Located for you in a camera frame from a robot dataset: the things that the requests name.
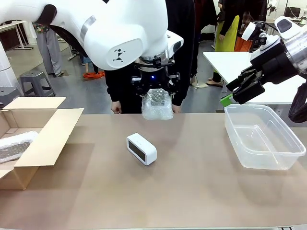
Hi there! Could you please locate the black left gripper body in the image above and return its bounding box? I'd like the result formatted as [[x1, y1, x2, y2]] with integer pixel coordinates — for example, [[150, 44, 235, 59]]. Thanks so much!
[[136, 64, 172, 93]]

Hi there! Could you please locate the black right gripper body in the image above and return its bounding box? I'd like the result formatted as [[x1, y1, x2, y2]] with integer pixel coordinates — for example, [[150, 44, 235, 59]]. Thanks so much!
[[250, 42, 292, 84]]

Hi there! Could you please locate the bubble-wrapped clock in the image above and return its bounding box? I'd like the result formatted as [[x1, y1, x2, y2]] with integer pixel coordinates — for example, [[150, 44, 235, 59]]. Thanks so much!
[[0, 130, 39, 165], [141, 88, 174, 120]]

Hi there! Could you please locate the person's left forearm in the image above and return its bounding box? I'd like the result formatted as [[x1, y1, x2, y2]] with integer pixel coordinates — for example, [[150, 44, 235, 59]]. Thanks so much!
[[171, 71, 190, 107]]

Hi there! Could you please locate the person's right forearm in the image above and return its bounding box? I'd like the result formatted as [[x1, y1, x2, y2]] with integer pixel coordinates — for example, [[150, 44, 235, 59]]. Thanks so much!
[[105, 70, 123, 104]]

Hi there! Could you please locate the unwrapped white digital clock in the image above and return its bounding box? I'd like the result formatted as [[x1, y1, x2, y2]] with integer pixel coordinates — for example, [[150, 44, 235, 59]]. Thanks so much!
[[126, 132, 157, 166]]

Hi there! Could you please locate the person's right hand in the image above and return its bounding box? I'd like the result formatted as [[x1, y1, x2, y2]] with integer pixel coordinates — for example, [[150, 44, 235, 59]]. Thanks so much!
[[111, 100, 123, 115]]

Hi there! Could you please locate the white side table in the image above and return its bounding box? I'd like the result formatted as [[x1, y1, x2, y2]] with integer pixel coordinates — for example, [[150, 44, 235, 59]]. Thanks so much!
[[202, 51, 307, 106]]

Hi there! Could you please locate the bystander in orange skirt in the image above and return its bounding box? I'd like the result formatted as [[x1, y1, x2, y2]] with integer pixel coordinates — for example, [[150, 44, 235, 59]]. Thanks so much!
[[234, 11, 252, 52]]

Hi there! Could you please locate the bystander in yellow apron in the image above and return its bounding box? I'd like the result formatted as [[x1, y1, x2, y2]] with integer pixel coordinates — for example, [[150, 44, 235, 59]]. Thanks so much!
[[214, 0, 242, 52]]

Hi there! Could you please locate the clear plastic container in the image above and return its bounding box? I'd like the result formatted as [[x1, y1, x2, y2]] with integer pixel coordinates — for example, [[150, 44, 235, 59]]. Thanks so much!
[[224, 104, 307, 170]]

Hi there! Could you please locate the person in black jacket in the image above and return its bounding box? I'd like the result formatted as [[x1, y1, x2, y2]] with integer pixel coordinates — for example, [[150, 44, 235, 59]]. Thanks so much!
[[105, 0, 196, 115]]

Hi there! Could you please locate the bystander in black coat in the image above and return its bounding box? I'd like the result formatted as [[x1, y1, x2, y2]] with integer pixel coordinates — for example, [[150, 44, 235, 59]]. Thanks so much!
[[193, 0, 218, 83]]

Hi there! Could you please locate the bystander in grey trousers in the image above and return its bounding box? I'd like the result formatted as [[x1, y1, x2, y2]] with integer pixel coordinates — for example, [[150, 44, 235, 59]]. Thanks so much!
[[33, 23, 64, 77]]

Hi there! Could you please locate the brown cardboard box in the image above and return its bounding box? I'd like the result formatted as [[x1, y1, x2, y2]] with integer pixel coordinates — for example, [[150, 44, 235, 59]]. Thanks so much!
[[0, 96, 84, 191]]

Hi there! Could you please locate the grey plastic stool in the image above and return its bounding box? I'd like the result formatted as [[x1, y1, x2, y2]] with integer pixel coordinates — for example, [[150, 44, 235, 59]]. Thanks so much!
[[19, 70, 50, 97]]

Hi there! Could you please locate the white background desk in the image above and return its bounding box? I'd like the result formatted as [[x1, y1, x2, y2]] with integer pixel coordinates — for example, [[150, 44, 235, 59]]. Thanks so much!
[[0, 20, 34, 51]]

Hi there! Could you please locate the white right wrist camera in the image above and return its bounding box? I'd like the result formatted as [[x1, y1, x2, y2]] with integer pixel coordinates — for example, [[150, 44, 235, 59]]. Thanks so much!
[[241, 22, 255, 41]]

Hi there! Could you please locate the orange cable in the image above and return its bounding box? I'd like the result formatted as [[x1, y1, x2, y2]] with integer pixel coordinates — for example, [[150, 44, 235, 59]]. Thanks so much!
[[83, 71, 106, 80]]

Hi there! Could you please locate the black sleeved cable bundle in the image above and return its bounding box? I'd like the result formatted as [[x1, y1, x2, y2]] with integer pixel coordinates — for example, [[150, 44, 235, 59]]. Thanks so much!
[[287, 82, 307, 124]]

